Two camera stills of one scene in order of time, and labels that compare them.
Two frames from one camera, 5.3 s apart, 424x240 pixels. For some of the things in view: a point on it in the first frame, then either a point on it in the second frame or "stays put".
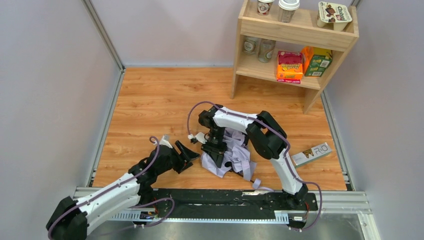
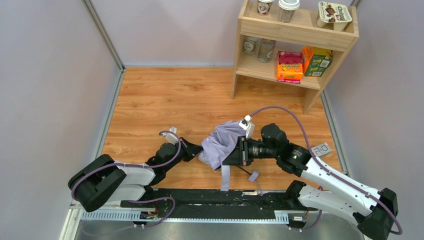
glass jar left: x=251 y=45 stays put
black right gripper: x=216 y=146 → x=242 y=151
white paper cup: x=287 y=9 stays put
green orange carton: x=315 y=60 stays put
